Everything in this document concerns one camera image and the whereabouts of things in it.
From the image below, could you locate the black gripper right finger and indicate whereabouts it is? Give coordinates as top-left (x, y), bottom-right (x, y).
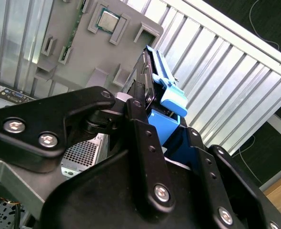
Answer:
top-left (182, 126), bottom-right (281, 229)

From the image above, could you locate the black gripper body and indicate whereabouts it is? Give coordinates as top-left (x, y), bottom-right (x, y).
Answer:
top-left (39, 149), bottom-right (217, 229)

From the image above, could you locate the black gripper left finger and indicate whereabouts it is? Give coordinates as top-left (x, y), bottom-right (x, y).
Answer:
top-left (0, 81), bottom-right (177, 215)

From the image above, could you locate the hard disk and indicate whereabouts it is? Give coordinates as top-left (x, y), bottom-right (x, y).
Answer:
top-left (121, 45), bottom-right (203, 174)

